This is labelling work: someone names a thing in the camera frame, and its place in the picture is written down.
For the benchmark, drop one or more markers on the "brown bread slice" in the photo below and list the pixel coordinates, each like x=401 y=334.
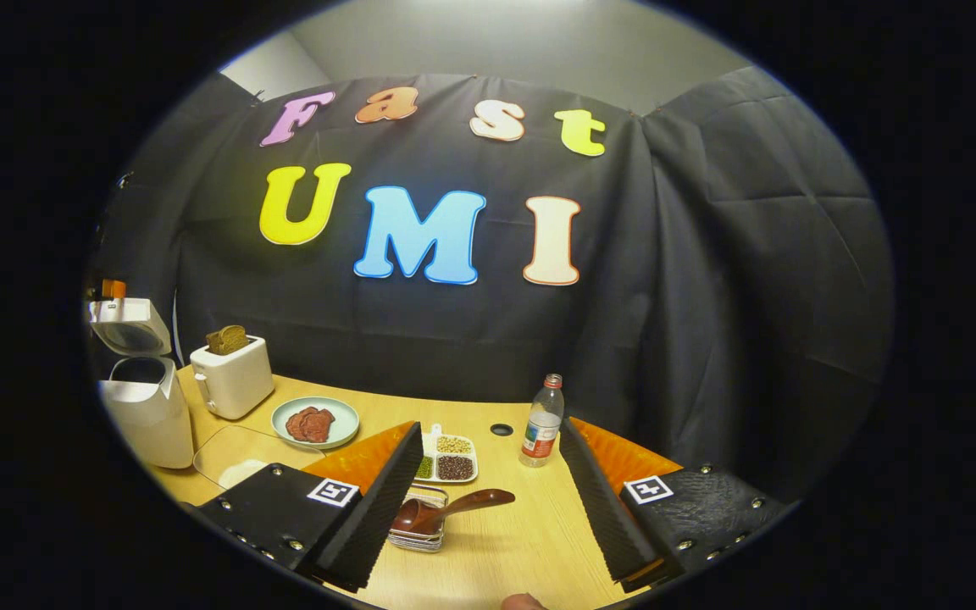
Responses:
x=212 y=343
x=234 y=337

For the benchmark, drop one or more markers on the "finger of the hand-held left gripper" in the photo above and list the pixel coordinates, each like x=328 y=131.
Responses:
x=113 y=289

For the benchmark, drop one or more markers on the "clear plastic water bottle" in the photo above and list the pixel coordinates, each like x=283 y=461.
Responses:
x=541 y=432

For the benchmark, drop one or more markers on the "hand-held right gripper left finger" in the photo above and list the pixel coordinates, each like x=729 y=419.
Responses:
x=378 y=517

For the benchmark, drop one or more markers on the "green mung beans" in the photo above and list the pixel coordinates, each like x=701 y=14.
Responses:
x=424 y=468

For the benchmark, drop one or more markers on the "brown wooden spoon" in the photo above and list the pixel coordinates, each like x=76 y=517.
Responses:
x=479 y=500

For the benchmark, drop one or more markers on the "clear rice container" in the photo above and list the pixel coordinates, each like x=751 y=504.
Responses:
x=225 y=449

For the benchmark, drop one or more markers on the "light green plate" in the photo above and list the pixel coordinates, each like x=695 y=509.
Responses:
x=344 y=419

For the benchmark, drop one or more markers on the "pale soybeans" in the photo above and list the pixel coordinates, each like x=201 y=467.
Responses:
x=454 y=444

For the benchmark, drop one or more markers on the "dark red beans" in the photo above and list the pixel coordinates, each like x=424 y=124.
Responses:
x=456 y=468

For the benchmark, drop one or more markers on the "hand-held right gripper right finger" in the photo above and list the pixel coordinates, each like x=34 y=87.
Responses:
x=598 y=517

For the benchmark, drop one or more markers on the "reddish meat slices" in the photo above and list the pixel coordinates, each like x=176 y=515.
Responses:
x=310 y=424

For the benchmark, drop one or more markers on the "white toaster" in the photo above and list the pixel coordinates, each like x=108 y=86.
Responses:
x=234 y=381

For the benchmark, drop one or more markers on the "black backdrop cloth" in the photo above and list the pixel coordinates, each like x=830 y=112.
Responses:
x=666 y=296

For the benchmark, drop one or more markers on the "white rice cooker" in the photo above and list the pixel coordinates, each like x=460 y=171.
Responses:
x=149 y=424

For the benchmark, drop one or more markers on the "white divided dish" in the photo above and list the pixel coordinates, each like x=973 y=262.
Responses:
x=431 y=434

